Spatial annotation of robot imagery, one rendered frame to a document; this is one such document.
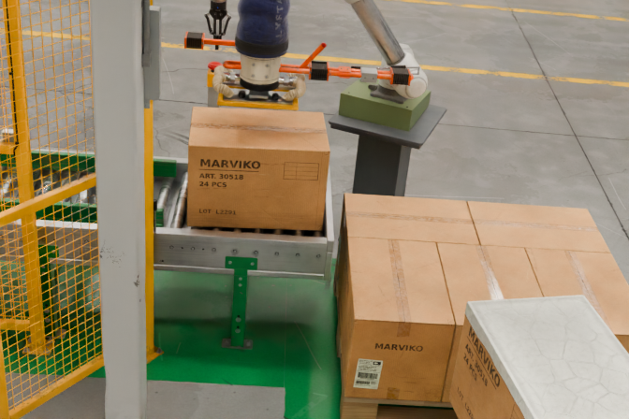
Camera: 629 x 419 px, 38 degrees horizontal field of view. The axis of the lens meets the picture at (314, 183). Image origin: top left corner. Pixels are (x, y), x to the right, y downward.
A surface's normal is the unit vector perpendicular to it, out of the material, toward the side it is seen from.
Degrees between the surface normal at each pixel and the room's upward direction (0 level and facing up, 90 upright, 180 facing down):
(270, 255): 90
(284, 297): 0
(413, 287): 0
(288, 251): 90
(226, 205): 90
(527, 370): 0
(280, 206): 90
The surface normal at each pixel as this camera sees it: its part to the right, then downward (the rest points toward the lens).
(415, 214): 0.08, -0.87
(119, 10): 0.01, 0.48
